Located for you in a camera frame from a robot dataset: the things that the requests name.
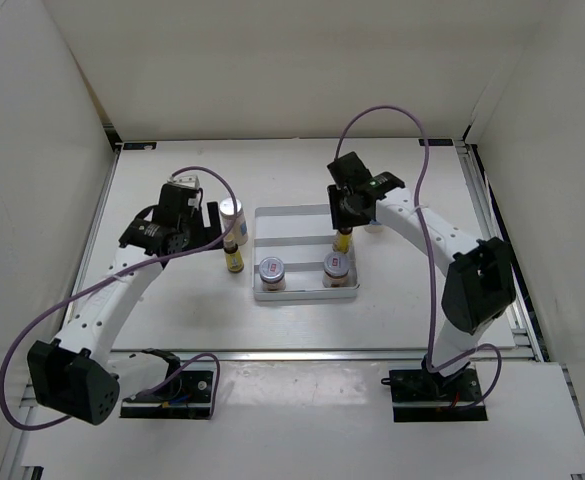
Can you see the aluminium frame rail front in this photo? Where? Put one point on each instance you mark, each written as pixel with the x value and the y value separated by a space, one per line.
pixel 321 355

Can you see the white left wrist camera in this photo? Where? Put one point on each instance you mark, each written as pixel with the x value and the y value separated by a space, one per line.
pixel 189 181

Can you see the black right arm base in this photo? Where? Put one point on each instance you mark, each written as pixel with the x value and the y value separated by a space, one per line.
pixel 417 397

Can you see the white divided tray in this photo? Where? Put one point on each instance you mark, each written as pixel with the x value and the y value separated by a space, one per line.
pixel 301 237

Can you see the sauce jar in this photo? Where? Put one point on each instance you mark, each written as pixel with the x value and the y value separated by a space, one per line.
pixel 272 274
pixel 336 266

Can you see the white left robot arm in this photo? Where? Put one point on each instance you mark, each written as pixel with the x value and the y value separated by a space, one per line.
pixel 73 374

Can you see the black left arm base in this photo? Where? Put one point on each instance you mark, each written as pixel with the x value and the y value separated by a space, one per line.
pixel 184 390

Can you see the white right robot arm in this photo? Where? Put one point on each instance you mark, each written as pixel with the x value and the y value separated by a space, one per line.
pixel 479 284

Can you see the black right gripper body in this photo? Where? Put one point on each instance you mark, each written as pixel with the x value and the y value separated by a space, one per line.
pixel 349 219

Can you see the yellow small bottle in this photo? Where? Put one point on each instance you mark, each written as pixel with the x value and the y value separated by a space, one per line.
pixel 342 240
pixel 233 258

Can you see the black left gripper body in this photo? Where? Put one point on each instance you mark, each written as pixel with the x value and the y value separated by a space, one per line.
pixel 194 232

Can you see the white shaker bottle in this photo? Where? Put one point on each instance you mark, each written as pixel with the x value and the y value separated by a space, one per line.
pixel 373 228
pixel 232 215

